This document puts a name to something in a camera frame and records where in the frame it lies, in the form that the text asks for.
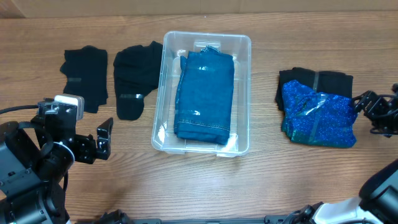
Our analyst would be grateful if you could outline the black cloth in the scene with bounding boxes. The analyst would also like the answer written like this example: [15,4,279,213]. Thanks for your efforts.
[275,67,353,111]

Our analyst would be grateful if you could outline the blue sparkly garment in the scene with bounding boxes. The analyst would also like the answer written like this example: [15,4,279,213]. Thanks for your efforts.
[281,80,358,148]

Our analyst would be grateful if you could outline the blue jeans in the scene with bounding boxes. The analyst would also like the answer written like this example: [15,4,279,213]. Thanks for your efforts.
[174,45,234,145]

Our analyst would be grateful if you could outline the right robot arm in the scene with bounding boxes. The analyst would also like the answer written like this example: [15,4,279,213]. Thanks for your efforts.
[281,80,397,223]

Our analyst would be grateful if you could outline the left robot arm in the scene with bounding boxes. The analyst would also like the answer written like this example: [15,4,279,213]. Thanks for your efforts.
[1,99,113,224]

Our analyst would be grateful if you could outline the black folded sock left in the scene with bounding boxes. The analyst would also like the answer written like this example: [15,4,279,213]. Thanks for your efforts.
[60,45,108,113]

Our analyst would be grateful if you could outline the black folded sock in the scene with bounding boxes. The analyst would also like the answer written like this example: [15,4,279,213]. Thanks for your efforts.
[60,45,108,113]
[113,41,163,121]

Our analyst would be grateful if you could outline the black folded sock right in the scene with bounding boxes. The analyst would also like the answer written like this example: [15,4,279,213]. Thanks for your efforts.
[113,41,163,121]

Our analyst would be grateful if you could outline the clear plastic storage bin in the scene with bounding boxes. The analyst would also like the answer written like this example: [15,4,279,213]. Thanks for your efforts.
[151,30,251,157]

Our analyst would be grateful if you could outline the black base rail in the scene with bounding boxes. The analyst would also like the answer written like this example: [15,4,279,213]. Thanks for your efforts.
[74,208,290,224]

